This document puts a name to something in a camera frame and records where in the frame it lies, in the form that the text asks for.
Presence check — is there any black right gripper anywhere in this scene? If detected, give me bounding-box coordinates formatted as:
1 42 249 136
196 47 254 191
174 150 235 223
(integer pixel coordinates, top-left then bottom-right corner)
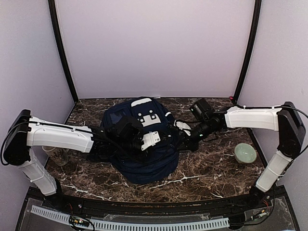
175 118 216 152

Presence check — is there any navy blue student backpack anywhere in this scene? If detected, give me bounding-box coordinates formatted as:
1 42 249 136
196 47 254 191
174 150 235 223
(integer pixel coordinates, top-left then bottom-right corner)
87 97 180 184

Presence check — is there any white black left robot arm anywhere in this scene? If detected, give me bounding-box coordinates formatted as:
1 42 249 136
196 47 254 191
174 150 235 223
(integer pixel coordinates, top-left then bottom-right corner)
0 109 168 210

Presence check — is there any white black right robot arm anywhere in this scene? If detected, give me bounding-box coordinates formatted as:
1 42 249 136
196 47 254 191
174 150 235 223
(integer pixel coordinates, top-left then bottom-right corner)
174 99 308 209

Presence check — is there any pale green ceramic bowl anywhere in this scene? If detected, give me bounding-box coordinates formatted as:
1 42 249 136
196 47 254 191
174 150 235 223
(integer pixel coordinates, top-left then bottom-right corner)
234 143 257 164

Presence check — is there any cream patterned ceramic mug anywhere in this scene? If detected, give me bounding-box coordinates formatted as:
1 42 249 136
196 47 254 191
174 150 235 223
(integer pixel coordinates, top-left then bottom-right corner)
42 146 69 167

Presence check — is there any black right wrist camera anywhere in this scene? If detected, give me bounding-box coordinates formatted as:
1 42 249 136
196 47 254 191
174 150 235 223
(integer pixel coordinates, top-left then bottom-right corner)
190 99 215 121

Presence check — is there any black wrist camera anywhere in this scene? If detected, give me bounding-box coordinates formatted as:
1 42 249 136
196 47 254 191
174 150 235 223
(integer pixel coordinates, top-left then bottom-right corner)
115 116 143 141
190 99 215 121

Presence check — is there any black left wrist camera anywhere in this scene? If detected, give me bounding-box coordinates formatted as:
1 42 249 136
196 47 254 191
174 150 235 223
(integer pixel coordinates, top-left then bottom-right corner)
115 116 143 141

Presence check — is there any grey slotted cable duct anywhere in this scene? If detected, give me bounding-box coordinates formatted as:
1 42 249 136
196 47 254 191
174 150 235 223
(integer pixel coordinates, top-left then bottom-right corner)
30 205 230 231

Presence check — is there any black right corner post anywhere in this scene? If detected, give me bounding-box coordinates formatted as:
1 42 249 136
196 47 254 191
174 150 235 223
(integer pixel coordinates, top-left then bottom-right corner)
231 0 262 104

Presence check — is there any black corner post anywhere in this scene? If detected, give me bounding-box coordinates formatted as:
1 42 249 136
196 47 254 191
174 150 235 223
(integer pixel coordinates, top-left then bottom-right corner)
231 0 262 104
48 0 79 103

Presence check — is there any black front mounting rail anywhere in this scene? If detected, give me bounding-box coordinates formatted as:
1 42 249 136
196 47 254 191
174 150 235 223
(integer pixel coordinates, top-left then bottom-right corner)
26 186 284 217

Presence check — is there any black left corner post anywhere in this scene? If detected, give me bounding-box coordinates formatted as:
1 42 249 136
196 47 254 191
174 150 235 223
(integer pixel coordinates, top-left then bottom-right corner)
48 0 79 103

